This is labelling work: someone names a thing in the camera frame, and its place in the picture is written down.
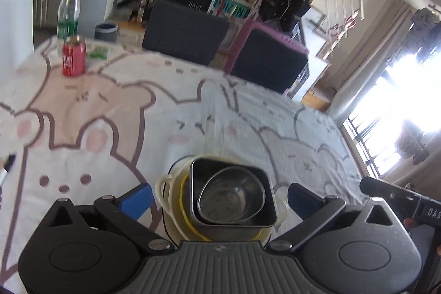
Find right dark chair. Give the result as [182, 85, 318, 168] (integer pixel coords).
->
[230, 33, 308, 94]

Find left dark chair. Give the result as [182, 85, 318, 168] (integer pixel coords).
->
[142, 1, 230, 66]

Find teal POIZON sign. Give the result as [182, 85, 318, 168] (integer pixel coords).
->
[210, 0, 251, 19]

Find grey trash bin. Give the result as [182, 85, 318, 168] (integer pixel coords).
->
[94, 21, 118, 43]

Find red drink can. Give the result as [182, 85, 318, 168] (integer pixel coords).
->
[62, 35, 86, 77]

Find cream two-handled bowl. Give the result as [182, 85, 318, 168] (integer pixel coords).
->
[155, 156, 273, 245]

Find green snack packet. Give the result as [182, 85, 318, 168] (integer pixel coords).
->
[89, 45, 110, 60]

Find beige curtain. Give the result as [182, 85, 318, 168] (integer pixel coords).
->
[326, 0, 413, 126]

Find dark chair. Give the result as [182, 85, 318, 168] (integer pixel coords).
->
[142, 1, 230, 66]
[230, 33, 308, 94]

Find clear plastic water bottle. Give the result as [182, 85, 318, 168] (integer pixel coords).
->
[57, 0, 81, 44]

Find pink cartoon tablecloth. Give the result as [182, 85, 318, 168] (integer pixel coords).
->
[1, 39, 365, 293]

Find steel square tray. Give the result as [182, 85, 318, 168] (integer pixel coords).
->
[185, 157, 280, 242]

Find yellow-rimmed lemon pattern bowl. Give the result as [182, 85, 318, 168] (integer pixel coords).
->
[179, 174, 272, 244]

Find black marker pen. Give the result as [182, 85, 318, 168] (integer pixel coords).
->
[0, 154, 17, 187]

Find person right hand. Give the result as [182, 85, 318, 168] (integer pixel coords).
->
[404, 217, 441, 258]

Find round steel bowl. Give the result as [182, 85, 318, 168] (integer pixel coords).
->
[197, 166, 266, 225]

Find hanging dark clothes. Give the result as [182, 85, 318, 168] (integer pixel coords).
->
[410, 7, 440, 63]

